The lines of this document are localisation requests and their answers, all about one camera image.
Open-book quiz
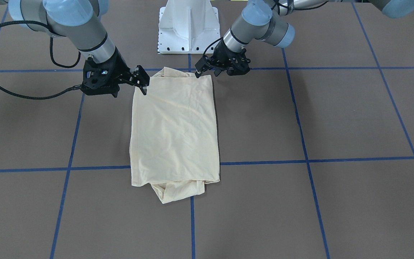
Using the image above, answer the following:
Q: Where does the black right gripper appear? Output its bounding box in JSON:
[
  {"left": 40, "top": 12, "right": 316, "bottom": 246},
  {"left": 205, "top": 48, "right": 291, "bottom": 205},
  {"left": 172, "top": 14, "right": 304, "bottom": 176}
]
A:
[{"left": 80, "top": 49, "right": 151, "bottom": 98}]

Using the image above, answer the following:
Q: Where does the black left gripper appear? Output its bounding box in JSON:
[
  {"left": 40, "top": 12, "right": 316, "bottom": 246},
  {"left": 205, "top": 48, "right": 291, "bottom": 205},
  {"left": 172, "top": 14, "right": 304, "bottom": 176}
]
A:
[{"left": 194, "top": 38, "right": 251, "bottom": 78}]

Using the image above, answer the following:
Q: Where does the cream long-sleeve printed shirt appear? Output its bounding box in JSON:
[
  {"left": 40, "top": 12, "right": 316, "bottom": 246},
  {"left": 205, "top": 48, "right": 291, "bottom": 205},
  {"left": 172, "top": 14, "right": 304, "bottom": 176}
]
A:
[{"left": 129, "top": 67, "right": 220, "bottom": 204}]

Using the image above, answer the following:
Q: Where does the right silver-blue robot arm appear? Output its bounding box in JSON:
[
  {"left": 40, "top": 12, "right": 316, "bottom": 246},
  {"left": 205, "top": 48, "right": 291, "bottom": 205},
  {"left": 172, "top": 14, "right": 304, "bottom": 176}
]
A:
[{"left": 8, "top": 0, "right": 150, "bottom": 97}]

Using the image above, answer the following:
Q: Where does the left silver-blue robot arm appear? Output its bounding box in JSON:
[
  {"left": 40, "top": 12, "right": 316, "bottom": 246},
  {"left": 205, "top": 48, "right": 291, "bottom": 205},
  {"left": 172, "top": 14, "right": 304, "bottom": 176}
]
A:
[{"left": 194, "top": 0, "right": 414, "bottom": 78}]

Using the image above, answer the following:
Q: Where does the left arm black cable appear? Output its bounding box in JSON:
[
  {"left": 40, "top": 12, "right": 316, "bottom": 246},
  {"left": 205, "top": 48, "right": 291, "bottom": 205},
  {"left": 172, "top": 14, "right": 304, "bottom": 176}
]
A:
[{"left": 203, "top": 36, "right": 224, "bottom": 58}]

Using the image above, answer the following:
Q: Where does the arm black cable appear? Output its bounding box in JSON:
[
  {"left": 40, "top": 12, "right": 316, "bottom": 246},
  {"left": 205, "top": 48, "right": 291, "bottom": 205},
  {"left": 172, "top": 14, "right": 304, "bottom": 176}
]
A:
[
  {"left": 0, "top": 20, "right": 85, "bottom": 100},
  {"left": 203, "top": 36, "right": 224, "bottom": 58}
]

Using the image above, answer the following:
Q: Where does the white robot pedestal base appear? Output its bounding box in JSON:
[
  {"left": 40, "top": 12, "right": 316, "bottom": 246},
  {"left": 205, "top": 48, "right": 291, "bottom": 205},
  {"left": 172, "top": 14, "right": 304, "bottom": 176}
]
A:
[{"left": 157, "top": 0, "right": 220, "bottom": 54}]

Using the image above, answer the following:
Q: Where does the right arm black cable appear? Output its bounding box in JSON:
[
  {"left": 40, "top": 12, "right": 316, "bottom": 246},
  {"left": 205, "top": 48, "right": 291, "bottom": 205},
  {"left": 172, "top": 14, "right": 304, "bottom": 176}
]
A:
[{"left": 0, "top": 20, "right": 85, "bottom": 100}]

